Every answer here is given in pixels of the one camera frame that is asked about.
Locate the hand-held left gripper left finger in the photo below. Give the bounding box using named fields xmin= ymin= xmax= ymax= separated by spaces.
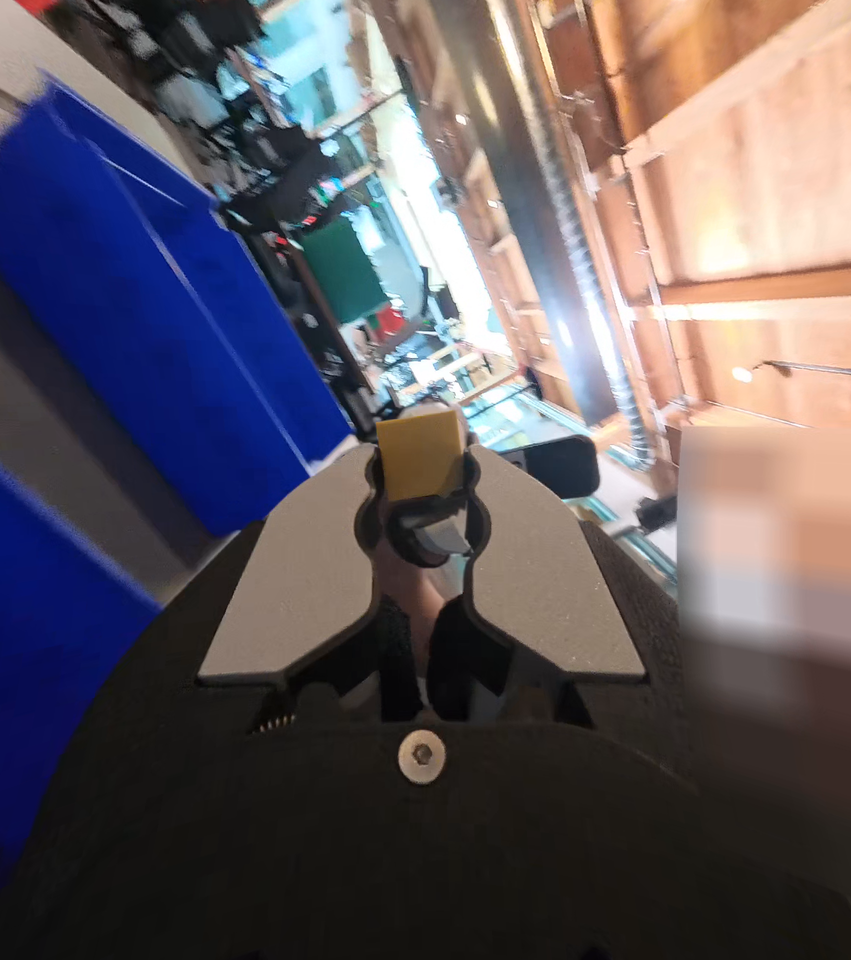
xmin=197 ymin=442 xmax=385 ymax=685

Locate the wall lamp with bulb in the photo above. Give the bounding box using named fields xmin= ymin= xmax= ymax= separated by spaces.
xmin=731 ymin=358 xmax=851 ymax=385

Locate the black rectangular duct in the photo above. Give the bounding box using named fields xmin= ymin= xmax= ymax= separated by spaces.
xmin=425 ymin=0 xmax=622 ymax=425

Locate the black office chair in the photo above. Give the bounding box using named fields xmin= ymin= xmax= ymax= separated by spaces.
xmin=223 ymin=127 xmax=337 ymax=226

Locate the grey flexible duct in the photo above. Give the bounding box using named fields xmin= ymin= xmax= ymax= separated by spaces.
xmin=515 ymin=0 xmax=659 ymax=470

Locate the yellow wooden cube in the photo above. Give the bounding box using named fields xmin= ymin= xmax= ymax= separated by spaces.
xmin=376 ymin=409 xmax=468 ymax=502

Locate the person's right hand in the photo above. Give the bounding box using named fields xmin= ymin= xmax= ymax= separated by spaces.
xmin=376 ymin=555 xmax=464 ymax=624

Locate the green storage box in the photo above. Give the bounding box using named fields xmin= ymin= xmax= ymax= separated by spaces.
xmin=299 ymin=216 xmax=393 ymax=325

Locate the blue plastic bin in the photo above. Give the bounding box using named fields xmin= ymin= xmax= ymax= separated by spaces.
xmin=0 ymin=416 xmax=164 ymax=960
xmin=0 ymin=71 xmax=355 ymax=537

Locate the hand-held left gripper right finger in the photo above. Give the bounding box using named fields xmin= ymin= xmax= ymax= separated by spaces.
xmin=463 ymin=442 xmax=649 ymax=684

